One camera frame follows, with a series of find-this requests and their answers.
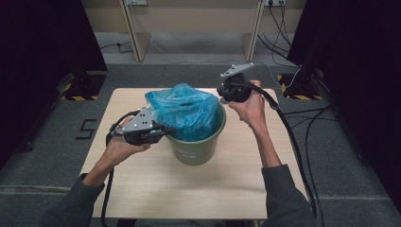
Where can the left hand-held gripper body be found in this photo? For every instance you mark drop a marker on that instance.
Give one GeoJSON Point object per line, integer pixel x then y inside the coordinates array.
{"type": "Point", "coordinates": [140, 126]}

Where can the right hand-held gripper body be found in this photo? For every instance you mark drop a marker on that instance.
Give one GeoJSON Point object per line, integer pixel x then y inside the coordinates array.
{"type": "Point", "coordinates": [235, 90]}

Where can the blue plastic bag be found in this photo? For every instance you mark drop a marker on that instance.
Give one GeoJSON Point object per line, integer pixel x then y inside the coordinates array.
{"type": "Point", "coordinates": [183, 110]}

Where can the green plastic bucket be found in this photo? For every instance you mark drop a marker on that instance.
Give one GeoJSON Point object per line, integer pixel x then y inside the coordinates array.
{"type": "Point", "coordinates": [195, 151]}

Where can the person's right hand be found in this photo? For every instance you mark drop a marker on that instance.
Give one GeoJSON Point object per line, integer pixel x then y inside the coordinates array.
{"type": "Point", "coordinates": [253, 108]}

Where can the person's left hand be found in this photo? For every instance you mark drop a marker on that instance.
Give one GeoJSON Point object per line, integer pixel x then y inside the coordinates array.
{"type": "Point", "coordinates": [118, 149]}

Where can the stand base with striped tape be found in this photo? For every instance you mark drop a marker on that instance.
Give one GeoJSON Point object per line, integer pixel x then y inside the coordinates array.
{"type": "Point", "coordinates": [85, 86]}
{"type": "Point", "coordinates": [299, 86]}

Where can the wooden desk back board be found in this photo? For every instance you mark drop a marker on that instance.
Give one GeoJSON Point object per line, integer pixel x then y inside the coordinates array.
{"type": "Point", "coordinates": [195, 17]}

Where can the black curtain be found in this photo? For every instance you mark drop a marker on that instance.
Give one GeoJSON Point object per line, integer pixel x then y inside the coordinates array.
{"type": "Point", "coordinates": [356, 78]}
{"type": "Point", "coordinates": [38, 63]}

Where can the white wall socket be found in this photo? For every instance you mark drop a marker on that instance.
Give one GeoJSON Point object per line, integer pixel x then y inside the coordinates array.
{"type": "Point", "coordinates": [136, 2]}
{"type": "Point", "coordinates": [275, 2]}

